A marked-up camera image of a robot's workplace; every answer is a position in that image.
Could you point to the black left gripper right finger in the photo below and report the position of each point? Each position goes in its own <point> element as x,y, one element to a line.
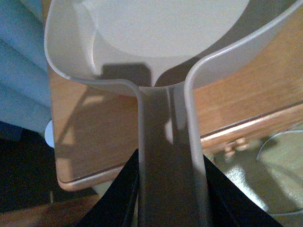
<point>230,206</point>

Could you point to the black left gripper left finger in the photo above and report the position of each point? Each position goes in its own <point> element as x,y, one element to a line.
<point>116,206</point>

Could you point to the beige plastic dustpan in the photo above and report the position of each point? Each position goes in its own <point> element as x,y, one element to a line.
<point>159,51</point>

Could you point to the wooden nightstand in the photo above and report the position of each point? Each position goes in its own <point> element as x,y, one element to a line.
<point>95,132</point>

